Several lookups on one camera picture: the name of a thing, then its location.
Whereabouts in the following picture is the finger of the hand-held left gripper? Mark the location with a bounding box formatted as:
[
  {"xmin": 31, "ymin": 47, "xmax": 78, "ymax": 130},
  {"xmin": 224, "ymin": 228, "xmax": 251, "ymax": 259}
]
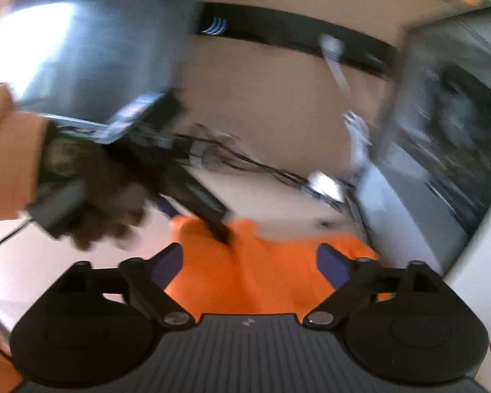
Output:
[
  {"xmin": 153, "ymin": 194, "xmax": 181, "ymax": 217},
  {"xmin": 159, "ymin": 159, "xmax": 236, "ymax": 247}
]

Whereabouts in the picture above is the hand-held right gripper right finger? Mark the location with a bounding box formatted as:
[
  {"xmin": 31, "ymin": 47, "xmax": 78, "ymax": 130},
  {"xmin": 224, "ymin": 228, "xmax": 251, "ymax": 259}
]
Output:
[{"xmin": 302, "ymin": 243, "xmax": 446, "ymax": 330}]

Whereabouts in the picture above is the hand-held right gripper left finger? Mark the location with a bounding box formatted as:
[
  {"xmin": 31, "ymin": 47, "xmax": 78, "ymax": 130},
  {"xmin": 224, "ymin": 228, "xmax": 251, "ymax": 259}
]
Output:
[{"xmin": 59, "ymin": 242, "xmax": 195, "ymax": 330}]

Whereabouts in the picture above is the orange fleece garment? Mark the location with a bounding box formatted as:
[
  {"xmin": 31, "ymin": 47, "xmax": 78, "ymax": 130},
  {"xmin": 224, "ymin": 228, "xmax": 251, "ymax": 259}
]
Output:
[{"xmin": 164, "ymin": 217, "xmax": 393, "ymax": 316}]

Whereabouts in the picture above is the white computer case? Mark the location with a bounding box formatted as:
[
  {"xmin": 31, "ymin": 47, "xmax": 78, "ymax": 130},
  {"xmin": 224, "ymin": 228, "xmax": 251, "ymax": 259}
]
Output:
[{"xmin": 354, "ymin": 6, "xmax": 491, "ymax": 291}]

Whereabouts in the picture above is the black curved monitor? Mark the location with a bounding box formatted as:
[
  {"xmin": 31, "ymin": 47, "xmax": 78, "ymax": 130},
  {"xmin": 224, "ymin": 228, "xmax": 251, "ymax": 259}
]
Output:
[{"xmin": 0, "ymin": 0, "xmax": 207, "ymax": 132}]

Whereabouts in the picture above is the black cable tangle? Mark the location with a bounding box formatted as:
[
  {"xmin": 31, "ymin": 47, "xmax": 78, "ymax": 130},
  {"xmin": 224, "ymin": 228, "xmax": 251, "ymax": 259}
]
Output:
[{"xmin": 176, "ymin": 123, "xmax": 312, "ymax": 189}]

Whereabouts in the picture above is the black wall power strip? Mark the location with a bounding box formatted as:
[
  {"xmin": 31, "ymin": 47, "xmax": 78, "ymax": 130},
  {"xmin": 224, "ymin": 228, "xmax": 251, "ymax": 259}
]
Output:
[{"xmin": 196, "ymin": 2, "xmax": 395, "ymax": 72}]

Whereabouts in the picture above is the white plug and cable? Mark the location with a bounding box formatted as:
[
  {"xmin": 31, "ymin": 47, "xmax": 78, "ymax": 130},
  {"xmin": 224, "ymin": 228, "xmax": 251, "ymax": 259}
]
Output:
[{"xmin": 319, "ymin": 35, "xmax": 373, "ymax": 177}]

